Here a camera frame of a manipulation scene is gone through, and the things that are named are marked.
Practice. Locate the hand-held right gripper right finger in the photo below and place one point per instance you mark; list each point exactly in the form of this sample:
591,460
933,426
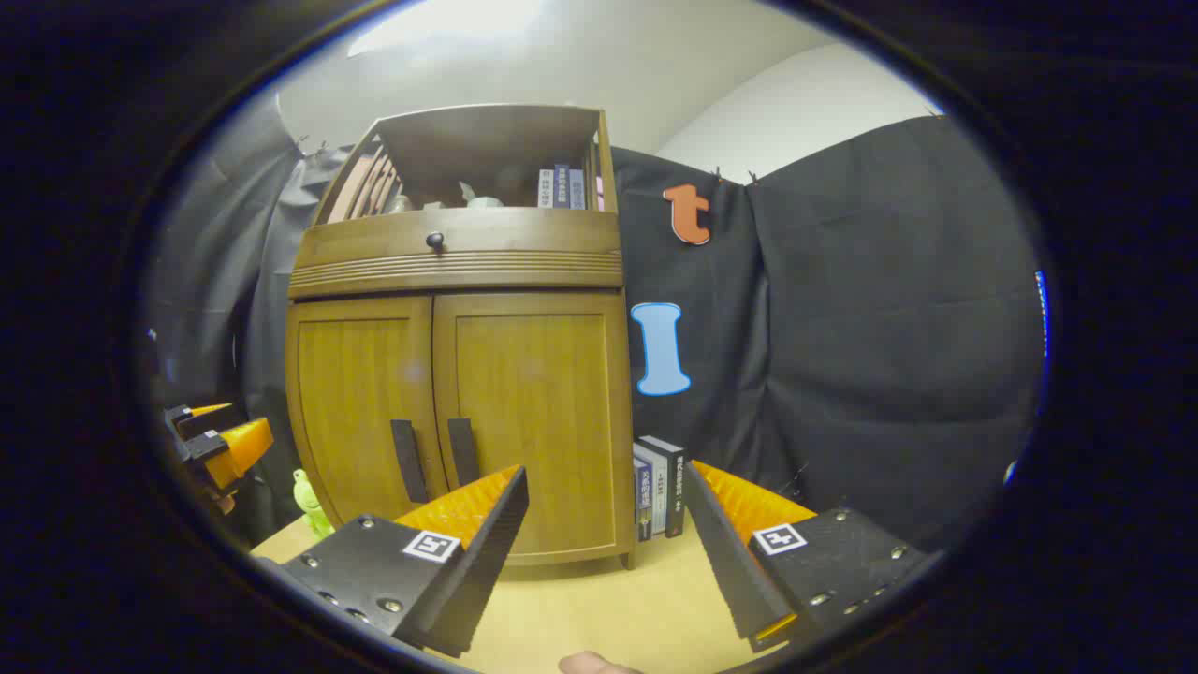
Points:
725,562

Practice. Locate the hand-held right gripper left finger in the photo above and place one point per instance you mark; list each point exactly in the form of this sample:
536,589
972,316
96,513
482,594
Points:
487,562

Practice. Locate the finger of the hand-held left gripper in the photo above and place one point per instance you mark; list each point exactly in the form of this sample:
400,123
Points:
206,418
239,447

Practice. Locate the wooden double-door shoe cabinet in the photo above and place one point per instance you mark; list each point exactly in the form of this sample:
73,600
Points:
487,131

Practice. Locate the black standing book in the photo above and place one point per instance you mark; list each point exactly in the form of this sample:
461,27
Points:
677,487

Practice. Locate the green frog plush toy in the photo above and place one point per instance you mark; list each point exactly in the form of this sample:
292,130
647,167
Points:
309,505

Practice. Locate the white standing book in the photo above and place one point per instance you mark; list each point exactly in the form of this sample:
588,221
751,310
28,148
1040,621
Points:
659,491

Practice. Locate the blue standing book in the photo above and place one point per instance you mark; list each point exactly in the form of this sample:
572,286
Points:
643,496

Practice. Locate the black backdrop cloth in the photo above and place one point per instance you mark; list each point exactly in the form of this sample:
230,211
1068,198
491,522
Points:
889,328

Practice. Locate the white round container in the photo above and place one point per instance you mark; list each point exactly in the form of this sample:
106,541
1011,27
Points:
482,199

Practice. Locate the dark blue shelf book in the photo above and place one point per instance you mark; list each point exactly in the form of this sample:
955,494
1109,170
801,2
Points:
562,185

